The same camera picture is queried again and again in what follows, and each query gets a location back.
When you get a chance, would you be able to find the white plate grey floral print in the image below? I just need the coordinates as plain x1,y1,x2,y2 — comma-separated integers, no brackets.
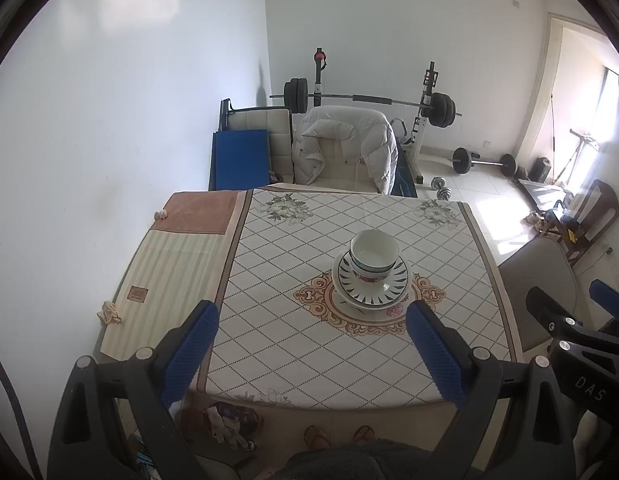
332,260,415,312

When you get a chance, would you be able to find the person's left foot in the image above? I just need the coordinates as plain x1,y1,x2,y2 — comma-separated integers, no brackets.
303,425,333,451

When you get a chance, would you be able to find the black and white striped plate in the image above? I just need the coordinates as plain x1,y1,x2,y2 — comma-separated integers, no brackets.
337,250,411,307

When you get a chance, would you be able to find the dark wooden chair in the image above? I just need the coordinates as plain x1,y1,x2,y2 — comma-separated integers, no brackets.
542,179,619,267

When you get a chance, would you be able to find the white bowl blue rim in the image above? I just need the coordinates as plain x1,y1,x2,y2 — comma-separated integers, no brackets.
350,255,399,285

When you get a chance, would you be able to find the grey chair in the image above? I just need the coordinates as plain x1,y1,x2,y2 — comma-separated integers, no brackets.
498,237,590,356

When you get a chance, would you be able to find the white glove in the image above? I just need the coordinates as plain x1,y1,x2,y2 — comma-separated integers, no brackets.
209,407,257,451

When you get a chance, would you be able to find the dark printed bag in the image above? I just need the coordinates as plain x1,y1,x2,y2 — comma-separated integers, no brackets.
202,401,265,448

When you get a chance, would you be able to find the long barbell with black plates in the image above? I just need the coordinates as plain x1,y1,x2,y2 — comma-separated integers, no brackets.
269,77,464,128

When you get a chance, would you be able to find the short barbell with black plates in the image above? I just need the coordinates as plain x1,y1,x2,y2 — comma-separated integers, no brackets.
452,147,517,177

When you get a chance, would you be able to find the treadmill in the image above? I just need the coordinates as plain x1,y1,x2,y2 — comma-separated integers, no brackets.
514,177,570,206

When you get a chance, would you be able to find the person's dark clothing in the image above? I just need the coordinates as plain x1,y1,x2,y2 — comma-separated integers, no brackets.
284,440,440,480

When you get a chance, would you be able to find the thin black pole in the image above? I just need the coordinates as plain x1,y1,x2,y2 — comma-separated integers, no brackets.
548,92,557,171

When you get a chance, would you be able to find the white bowl dark rim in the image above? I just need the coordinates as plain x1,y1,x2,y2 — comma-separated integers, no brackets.
349,229,400,268

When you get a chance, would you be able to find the exercise machine frame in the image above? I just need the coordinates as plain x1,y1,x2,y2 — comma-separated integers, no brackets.
559,129,603,186

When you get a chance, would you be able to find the white puffer jacket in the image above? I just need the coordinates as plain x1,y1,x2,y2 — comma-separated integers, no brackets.
292,107,399,195

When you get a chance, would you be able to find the white weight bench rack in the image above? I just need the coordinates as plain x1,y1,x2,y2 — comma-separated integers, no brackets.
309,47,437,183

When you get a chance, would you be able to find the doorway frame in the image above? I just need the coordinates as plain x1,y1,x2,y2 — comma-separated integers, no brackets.
512,12,619,181

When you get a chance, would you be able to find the blue patterned bench pad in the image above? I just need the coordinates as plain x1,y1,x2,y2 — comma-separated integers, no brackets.
392,135,417,197

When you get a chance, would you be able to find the beige and brown striped mat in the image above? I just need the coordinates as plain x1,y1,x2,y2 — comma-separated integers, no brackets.
99,190,253,363

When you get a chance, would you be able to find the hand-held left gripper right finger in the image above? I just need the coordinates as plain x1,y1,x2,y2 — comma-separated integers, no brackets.
406,301,577,480

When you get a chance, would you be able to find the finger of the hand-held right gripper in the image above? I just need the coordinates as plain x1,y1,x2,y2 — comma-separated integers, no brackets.
589,279,619,318
525,287,619,376

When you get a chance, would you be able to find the black metal frame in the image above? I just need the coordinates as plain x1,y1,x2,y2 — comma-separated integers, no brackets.
219,99,237,133

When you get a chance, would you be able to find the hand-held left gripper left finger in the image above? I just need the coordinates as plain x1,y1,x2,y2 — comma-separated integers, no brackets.
46,300,221,480

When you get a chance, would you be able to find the blue folded mat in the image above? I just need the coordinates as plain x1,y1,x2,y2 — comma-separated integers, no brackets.
212,129,270,192

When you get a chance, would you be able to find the crumpled beige cloth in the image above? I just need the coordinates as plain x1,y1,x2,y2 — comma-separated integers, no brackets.
95,300,124,326

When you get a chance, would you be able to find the printed diamond pattern tablecloth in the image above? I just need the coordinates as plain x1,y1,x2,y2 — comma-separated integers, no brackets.
189,185,525,411

